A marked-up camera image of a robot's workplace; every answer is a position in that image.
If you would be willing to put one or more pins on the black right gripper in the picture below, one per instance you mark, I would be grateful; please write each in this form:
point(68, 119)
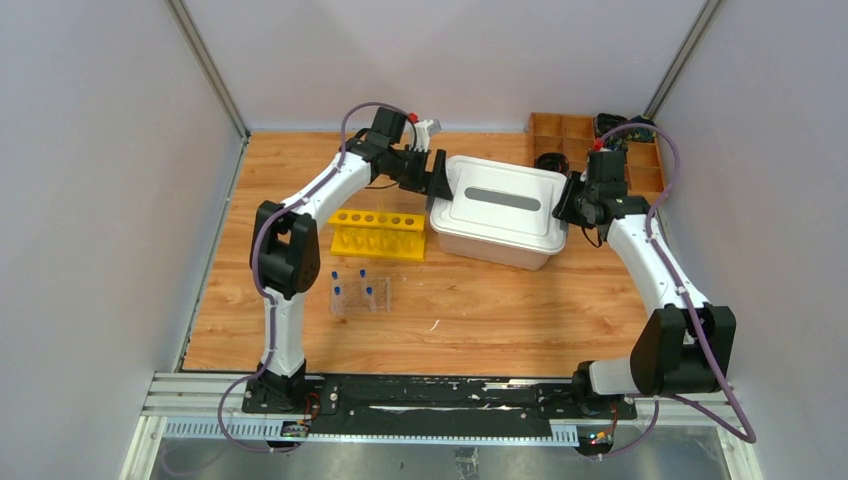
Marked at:
point(565, 210)

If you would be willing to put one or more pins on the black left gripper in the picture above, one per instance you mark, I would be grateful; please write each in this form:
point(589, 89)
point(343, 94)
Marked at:
point(433, 176)

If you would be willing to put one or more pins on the white plastic box lid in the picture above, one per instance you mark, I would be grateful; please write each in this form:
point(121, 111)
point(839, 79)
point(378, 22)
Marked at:
point(500, 203)

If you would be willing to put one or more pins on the pink plastic storage bin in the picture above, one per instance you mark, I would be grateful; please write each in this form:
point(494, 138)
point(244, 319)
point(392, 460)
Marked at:
point(519, 257)

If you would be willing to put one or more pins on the yellow test tube rack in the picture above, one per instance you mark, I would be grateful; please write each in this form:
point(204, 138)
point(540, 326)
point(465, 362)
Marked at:
point(380, 235)

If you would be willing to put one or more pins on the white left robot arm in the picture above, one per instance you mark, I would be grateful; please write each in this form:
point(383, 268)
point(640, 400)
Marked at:
point(285, 259)

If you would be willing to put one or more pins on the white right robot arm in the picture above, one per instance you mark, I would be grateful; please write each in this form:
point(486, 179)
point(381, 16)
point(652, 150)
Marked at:
point(687, 340)

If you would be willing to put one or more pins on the black round object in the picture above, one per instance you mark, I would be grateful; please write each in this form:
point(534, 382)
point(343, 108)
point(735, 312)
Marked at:
point(553, 162)

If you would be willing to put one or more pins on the wooden compartment organizer tray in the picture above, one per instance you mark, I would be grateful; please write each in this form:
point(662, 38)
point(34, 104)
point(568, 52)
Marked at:
point(574, 135)

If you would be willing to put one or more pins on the clear well plate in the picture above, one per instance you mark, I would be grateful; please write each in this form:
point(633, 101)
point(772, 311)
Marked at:
point(354, 299)

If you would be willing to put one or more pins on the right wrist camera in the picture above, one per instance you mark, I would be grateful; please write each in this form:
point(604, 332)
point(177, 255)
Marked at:
point(613, 143)

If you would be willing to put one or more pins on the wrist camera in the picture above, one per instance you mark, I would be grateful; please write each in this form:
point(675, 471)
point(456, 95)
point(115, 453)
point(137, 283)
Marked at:
point(423, 132)
point(613, 143)

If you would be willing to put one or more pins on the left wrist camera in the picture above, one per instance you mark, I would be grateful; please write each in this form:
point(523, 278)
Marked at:
point(423, 132)

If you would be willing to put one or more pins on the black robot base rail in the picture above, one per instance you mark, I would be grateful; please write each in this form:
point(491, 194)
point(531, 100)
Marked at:
point(447, 410)

